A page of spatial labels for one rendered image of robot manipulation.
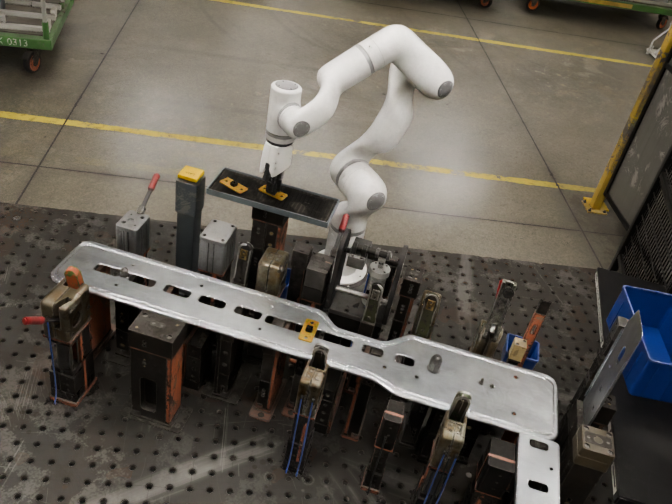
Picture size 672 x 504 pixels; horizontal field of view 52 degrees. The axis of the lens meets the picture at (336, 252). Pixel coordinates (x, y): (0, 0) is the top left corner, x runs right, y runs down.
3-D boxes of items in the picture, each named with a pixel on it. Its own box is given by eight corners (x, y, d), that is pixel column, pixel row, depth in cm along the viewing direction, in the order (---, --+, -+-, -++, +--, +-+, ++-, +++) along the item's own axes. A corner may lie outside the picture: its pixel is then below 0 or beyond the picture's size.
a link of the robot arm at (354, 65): (390, 90, 187) (295, 149, 184) (361, 65, 197) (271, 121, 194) (382, 63, 180) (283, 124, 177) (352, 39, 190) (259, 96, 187)
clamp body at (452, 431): (398, 524, 177) (432, 438, 156) (406, 486, 186) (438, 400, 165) (433, 535, 176) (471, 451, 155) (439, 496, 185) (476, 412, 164)
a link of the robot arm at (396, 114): (341, 201, 214) (317, 173, 225) (368, 208, 222) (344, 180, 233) (428, 57, 195) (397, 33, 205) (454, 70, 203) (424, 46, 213)
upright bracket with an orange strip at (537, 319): (484, 424, 207) (540, 300, 178) (484, 421, 208) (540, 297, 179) (494, 427, 207) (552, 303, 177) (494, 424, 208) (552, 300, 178)
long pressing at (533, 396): (38, 285, 182) (38, 280, 181) (84, 239, 200) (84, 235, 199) (557, 446, 168) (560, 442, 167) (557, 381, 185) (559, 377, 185)
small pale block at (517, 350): (475, 432, 204) (514, 344, 183) (476, 423, 207) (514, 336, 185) (486, 436, 204) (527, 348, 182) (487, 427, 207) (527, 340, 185)
